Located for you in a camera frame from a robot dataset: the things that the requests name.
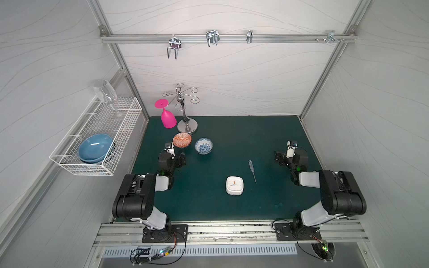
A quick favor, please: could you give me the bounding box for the clear handle screwdriver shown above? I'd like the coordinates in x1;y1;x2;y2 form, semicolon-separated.
248;160;257;184

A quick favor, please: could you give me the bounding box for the white alarm clock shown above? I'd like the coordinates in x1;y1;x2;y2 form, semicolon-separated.
225;176;244;196

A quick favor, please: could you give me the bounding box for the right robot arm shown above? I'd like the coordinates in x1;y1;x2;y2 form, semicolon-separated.
274;146;367;235

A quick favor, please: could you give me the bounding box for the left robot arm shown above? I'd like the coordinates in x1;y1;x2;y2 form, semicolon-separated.
112;150;186;230

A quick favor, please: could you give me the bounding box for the red patterned bowl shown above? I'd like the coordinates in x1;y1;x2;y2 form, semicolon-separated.
173;132;192;149

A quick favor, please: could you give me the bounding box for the blue white patterned bowl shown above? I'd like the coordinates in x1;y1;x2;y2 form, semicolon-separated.
194;137;213;155

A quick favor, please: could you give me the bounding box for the silver cup holder stand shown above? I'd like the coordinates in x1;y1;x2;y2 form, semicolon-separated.
162;83;200;135

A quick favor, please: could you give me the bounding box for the pink plastic goblet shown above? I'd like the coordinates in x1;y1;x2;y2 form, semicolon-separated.
155;99;177;128

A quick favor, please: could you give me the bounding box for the green table mat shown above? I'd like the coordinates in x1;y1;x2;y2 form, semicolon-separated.
154;116;321;221

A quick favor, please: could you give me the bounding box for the blue plate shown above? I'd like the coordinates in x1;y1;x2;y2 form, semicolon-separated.
77;134;113;164

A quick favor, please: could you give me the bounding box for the ventilation grille strip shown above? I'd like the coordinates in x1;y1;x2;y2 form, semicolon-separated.
102;243;298;258

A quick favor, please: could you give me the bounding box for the clear wine glass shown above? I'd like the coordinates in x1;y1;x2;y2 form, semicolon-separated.
93;79;124;117

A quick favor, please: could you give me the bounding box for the metal double hook left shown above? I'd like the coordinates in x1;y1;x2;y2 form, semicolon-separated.
166;38;182;60

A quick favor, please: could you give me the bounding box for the metal double hook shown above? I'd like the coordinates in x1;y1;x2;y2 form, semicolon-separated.
206;30;220;47
166;38;182;60

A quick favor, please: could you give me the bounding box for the metal hook right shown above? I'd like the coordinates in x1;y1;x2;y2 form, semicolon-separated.
315;31;345;44

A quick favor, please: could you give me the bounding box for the small metal hook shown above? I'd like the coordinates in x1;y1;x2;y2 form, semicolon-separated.
246;30;253;44

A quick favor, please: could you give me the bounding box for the metal double hook middle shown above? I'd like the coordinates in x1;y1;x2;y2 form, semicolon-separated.
206;30;220;47

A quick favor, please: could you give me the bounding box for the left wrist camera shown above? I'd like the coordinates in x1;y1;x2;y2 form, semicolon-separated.
164;142;175;155

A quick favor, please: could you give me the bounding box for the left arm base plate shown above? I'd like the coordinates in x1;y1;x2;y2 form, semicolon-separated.
141;224;188;243

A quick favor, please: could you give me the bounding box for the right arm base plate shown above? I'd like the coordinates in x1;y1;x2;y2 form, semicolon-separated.
272;222;322;241

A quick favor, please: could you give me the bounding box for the white wire basket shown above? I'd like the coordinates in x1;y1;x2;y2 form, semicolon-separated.
49;97;141;176

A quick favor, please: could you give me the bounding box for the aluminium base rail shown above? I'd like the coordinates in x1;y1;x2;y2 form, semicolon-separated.
93;220;369;246

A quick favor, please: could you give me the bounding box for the left base cable bundle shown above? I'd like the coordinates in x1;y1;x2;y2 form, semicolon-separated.
130;230;187;268

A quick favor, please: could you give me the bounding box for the right base cable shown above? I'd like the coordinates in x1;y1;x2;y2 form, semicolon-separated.
271;218;336;262

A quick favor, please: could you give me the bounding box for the aluminium top rail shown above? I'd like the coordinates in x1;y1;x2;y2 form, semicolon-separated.
101;31;358;45

